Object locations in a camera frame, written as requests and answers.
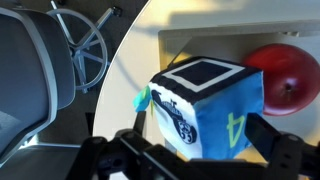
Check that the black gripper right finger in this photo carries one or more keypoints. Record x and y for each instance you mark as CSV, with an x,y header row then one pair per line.
x,y
288,155

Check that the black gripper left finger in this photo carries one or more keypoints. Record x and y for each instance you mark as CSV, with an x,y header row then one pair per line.
x,y
129,153

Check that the blue fabric number cube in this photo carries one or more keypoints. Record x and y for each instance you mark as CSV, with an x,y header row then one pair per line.
x,y
202,104

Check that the wooden tray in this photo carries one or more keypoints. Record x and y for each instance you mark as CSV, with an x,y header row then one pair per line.
x,y
235,42

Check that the red apple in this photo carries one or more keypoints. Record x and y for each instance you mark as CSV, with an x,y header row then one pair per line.
x,y
290,76

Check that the grey office chair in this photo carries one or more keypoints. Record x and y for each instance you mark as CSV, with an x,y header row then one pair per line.
x,y
44,59

